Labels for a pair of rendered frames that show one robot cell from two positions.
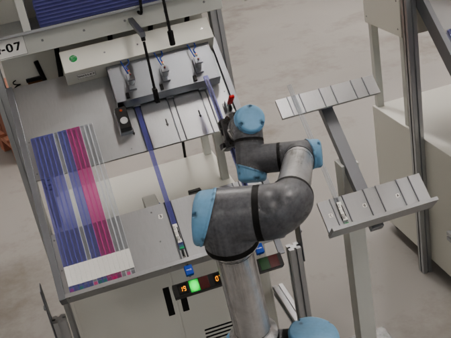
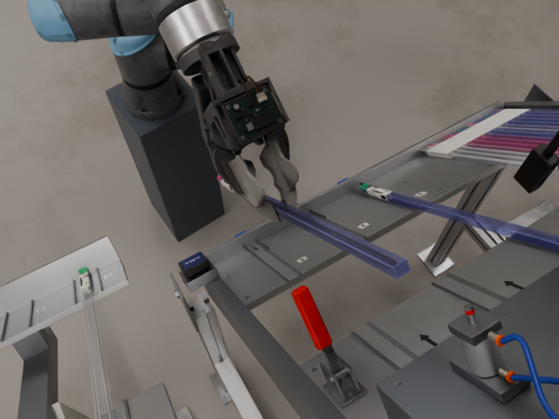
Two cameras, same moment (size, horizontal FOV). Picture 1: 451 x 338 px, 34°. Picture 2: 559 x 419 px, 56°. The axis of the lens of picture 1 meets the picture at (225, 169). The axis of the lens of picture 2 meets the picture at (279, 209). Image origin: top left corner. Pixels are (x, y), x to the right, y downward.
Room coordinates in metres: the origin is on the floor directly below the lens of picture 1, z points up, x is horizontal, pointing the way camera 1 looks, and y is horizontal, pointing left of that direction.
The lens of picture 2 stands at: (2.29, -0.14, 1.54)
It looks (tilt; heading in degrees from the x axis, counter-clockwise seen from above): 60 degrees down; 161
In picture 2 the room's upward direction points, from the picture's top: straight up
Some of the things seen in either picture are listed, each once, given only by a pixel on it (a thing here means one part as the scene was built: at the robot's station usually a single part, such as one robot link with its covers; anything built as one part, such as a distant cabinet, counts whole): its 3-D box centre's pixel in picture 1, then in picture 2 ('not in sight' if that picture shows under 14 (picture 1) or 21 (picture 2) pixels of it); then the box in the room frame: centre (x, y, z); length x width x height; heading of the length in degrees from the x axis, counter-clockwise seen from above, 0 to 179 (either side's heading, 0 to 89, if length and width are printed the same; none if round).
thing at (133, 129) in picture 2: not in sight; (174, 161); (1.35, -0.13, 0.28); 0.18 x 0.18 x 0.55; 17
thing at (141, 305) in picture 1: (162, 271); not in sight; (2.46, 0.32, 0.31); 0.70 x 0.65 x 0.62; 101
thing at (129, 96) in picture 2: not in sight; (150, 81); (1.35, -0.13, 0.60); 0.15 x 0.15 x 0.10
